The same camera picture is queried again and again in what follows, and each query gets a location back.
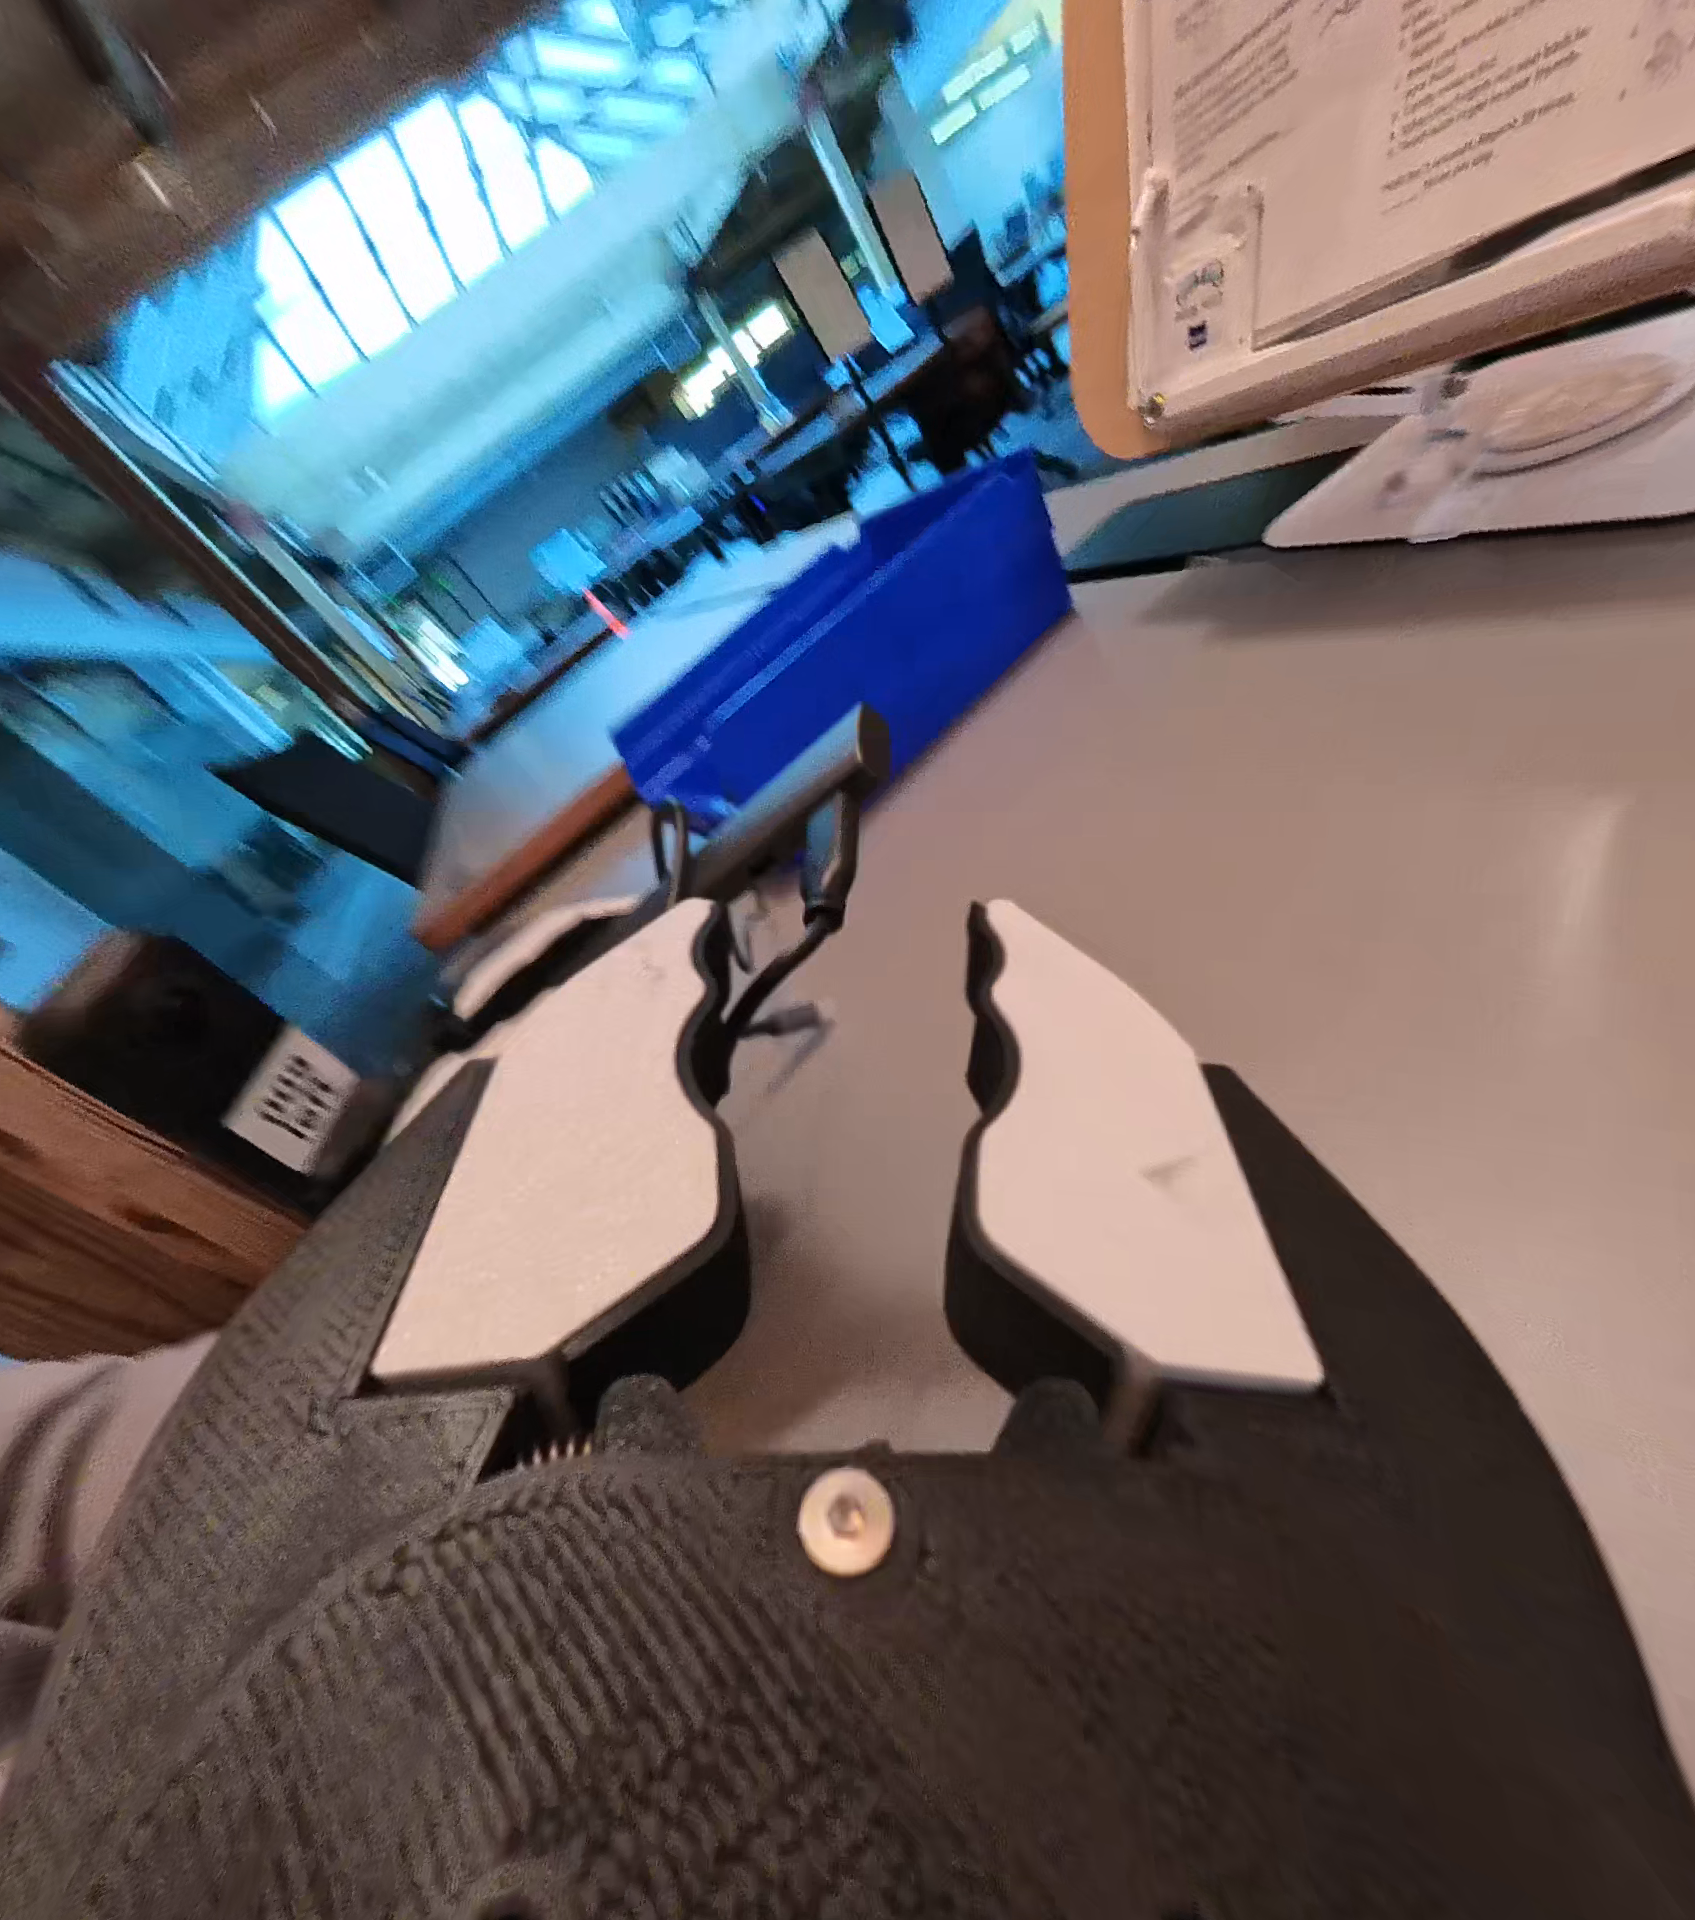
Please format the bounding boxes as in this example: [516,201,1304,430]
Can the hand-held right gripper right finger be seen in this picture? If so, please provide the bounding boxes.
[944,900,1329,1452]

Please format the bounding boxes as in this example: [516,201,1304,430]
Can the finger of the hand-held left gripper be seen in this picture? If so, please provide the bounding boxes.
[403,1038,498,1115]
[450,894,690,1041]

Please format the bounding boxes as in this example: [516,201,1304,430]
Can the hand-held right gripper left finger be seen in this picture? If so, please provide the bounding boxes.
[365,897,756,1403]

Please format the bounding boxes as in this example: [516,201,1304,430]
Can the silver USB hub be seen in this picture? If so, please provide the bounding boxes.
[690,705,896,888]

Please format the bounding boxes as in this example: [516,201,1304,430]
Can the black cable bundle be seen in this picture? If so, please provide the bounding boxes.
[718,788,868,1044]

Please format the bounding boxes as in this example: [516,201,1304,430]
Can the blue plastic bin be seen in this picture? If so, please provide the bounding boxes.
[611,449,1078,837]

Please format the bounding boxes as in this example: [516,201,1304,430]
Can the grey desk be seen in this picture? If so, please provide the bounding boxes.
[428,479,1695,1920]

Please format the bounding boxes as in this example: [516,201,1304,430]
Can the wooden pillar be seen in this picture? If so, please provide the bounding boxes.
[0,944,313,1362]

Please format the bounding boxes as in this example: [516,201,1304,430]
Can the grey wood-edged table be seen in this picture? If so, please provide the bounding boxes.
[414,518,871,954]

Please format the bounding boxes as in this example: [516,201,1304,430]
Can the white board on stand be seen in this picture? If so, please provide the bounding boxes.
[868,171,957,283]
[774,241,865,357]

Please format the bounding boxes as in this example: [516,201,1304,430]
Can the wooden document stand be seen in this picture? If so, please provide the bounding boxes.
[1066,0,1695,552]

